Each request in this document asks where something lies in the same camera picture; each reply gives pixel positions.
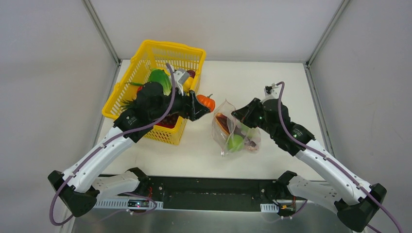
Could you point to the green apple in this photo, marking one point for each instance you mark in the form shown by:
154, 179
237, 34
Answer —
235, 143

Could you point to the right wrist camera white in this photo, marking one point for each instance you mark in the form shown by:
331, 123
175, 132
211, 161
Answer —
271, 92

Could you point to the pineapple with green crown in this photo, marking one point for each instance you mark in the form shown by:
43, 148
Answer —
129, 104

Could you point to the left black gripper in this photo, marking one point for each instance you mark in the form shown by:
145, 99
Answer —
194, 107

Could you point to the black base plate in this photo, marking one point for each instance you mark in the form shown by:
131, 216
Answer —
215, 194

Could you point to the small orange pumpkin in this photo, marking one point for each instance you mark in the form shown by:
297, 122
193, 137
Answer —
207, 101

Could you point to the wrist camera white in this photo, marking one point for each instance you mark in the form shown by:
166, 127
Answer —
271, 92
180, 77

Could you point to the yellow plastic basket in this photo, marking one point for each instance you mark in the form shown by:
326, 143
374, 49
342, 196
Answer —
168, 56

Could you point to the green leafy bok choy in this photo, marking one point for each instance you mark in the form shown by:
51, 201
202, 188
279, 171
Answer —
161, 77

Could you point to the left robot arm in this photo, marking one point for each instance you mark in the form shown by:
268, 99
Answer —
78, 186

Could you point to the clear zip top bag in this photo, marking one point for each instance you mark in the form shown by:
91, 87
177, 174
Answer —
250, 145

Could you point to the light green cabbage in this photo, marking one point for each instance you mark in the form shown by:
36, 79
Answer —
249, 132

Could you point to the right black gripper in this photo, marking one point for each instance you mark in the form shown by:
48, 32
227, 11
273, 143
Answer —
248, 112

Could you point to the brown orange sweet potato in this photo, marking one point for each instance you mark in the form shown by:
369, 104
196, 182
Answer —
221, 121

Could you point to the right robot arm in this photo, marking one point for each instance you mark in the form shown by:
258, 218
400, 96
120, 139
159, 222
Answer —
354, 200

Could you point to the dark purple grape bunch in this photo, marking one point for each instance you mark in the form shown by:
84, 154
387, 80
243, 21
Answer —
169, 121

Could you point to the yellow bell pepper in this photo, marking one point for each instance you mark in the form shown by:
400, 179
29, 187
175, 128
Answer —
187, 84

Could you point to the dark purple plum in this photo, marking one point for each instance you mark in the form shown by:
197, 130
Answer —
191, 73

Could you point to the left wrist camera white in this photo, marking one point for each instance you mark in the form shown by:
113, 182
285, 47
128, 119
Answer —
180, 77

